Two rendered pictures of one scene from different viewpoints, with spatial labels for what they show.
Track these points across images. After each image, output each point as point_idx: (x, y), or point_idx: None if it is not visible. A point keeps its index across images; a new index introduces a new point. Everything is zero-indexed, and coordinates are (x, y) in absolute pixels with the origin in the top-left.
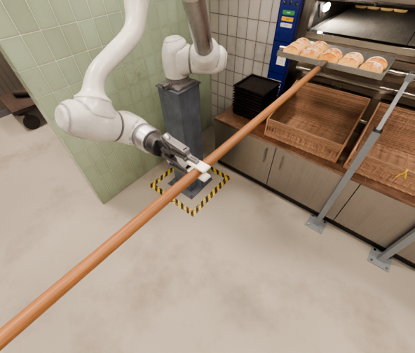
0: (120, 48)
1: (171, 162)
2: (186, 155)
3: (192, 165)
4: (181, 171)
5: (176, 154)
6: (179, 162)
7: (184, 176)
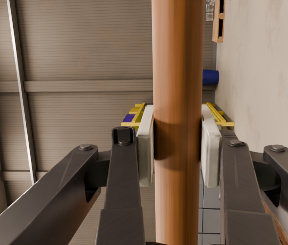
0: None
1: (263, 213)
2: (106, 150)
3: (142, 120)
4: None
5: (118, 179)
6: (222, 201)
7: (153, 48)
